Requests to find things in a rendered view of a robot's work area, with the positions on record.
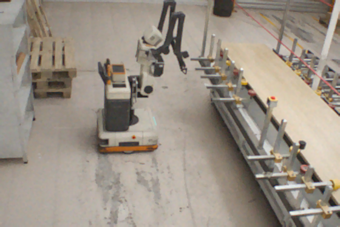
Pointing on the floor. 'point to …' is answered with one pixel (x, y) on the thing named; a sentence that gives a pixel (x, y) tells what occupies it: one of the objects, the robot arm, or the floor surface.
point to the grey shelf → (10, 108)
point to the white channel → (326, 44)
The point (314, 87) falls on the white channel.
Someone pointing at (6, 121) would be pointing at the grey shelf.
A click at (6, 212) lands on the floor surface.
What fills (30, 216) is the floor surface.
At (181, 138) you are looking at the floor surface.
